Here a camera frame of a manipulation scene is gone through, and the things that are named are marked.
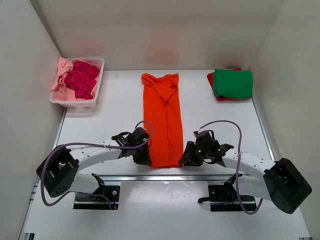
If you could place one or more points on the white plastic basket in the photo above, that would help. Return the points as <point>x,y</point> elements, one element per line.
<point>75,100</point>

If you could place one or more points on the orange t-shirt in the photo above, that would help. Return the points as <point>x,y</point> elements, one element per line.
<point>161,109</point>

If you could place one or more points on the magenta t-shirt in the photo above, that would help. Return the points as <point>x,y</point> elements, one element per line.
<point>82,79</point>

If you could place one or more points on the light pink t-shirt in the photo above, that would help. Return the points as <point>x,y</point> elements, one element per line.
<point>61,72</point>

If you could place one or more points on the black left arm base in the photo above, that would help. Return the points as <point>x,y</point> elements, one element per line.
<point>105,195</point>

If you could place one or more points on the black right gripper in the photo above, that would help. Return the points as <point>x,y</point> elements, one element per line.
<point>188,159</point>

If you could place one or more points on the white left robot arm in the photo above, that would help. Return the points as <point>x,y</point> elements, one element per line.
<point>62,171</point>

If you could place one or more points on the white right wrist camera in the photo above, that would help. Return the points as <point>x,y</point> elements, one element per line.
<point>196,134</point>

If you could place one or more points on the folded green t-shirt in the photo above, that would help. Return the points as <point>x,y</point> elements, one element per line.
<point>233,83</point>

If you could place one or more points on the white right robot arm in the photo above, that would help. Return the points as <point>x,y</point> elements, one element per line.
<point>279,182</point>

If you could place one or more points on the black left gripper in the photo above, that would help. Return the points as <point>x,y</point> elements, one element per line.
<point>144,159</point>

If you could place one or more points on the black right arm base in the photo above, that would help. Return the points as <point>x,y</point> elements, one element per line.
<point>222,197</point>

